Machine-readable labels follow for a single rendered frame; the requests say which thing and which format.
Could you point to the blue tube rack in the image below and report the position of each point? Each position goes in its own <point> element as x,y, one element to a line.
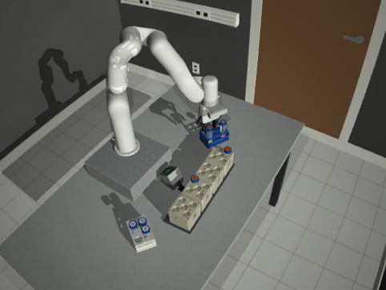
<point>216,137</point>

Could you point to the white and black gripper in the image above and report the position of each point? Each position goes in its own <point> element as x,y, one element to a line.
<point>203,116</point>

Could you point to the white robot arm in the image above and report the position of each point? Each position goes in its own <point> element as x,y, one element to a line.
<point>118,108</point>

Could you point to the beige bucket adapter with holes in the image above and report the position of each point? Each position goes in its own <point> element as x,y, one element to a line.
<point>218,157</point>

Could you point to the white tube rack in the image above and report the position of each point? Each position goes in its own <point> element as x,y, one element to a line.
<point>141,244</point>

